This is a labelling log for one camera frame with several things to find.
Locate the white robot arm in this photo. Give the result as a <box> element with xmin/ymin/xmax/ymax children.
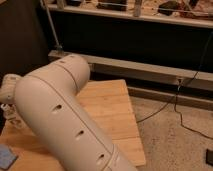
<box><xmin>0</xmin><ymin>55</ymin><xmax>137</xmax><ymax>171</ymax></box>

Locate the lower wooden shelf beam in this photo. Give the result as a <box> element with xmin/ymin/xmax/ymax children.
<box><xmin>48</xmin><ymin>50</ymin><xmax>213</xmax><ymax>93</ymax></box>

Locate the metal vertical pole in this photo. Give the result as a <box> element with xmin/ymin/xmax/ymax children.
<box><xmin>42</xmin><ymin>0</ymin><xmax>63</xmax><ymax>52</ymax></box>

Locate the wooden floor baseboard plank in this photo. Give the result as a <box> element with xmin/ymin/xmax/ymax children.
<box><xmin>88</xmin><ymin>75</ymin><xmax>213</xmax><ymax>112</ymax></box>

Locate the clear plastic bottle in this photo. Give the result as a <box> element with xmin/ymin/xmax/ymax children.
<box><xmin>0</xmin><ymin>104</ymin><xmax>22</xmax><ymax>129</ymax></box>

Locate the upper cluttered shelf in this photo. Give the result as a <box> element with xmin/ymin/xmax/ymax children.
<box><xmin>43</xmin><ymin>0</ymin><xmax>213</xmax><ymax>29</ymax></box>

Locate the blue sponge pad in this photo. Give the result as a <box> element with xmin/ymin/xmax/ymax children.
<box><xmin>0</xmin><ymin>144</ymin><xmax>17</xmax><ymax>170</ymax></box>

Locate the black box on floor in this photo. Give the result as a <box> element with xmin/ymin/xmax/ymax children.
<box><xmin>206</xmin><ymin>149</ymin><xmax>213</xmax><ymax>166</ymax></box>

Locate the black power cable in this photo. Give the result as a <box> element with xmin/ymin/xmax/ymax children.
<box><xmin>136</xmin><ymin>31</ymin><xmax>213</xmax><ymax>141</ymax></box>

